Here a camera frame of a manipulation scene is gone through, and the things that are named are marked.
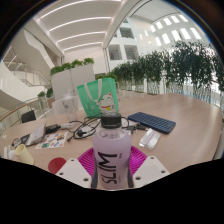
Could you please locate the potted green plants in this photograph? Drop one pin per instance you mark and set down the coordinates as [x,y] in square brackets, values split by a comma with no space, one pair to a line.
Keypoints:
[46,93]

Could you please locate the plants atop cabinet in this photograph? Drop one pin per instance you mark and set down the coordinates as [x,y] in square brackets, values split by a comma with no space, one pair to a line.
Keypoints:
[71,65]

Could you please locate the black charger block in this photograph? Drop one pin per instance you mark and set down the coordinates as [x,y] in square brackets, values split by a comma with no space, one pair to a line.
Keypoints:
[52,128]

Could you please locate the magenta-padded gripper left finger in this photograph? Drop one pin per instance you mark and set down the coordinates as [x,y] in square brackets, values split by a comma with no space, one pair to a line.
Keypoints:
[71,170]

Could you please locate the flat round red coaster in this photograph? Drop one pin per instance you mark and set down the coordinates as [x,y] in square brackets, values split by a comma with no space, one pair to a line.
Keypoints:
[56,165]

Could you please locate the green tote bag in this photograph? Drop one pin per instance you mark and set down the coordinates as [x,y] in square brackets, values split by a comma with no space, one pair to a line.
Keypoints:
[100,98]

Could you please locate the red and black phone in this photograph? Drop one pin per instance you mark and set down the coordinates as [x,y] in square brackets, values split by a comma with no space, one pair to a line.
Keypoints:
[15,143]

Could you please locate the black office chair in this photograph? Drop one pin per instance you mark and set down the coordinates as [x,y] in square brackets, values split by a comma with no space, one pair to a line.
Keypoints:
[28,116]

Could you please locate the clear plastic shaker bottle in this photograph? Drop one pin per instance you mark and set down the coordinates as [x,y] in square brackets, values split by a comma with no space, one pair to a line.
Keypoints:
[70,103]

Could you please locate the pale purple drink bottle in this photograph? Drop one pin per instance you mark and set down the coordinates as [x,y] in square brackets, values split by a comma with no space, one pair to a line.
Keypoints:
[111,156]

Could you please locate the pale yellow mug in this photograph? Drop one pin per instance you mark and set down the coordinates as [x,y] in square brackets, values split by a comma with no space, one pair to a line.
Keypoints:
[24,154]

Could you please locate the dark blue flat keyboard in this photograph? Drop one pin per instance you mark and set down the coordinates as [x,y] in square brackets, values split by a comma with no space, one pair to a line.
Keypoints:
[151,122]

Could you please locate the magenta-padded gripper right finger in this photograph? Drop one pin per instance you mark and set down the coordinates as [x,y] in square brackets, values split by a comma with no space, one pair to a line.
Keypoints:
[150,170]

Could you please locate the colourful sticker sheet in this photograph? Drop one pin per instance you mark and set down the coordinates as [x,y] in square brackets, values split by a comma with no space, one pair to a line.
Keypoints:
[52,140]

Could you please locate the clear plastic packet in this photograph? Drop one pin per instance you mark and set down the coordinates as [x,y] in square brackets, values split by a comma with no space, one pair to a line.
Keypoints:
[150,138]

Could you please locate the white storage cabinet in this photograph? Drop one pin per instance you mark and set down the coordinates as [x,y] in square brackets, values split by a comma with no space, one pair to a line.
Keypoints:
[71,81]

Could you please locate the row of green plants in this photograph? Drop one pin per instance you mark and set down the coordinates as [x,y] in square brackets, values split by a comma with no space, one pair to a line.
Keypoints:
[173,70]

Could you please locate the white chair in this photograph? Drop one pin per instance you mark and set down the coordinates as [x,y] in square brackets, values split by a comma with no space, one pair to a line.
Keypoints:
[56,107]

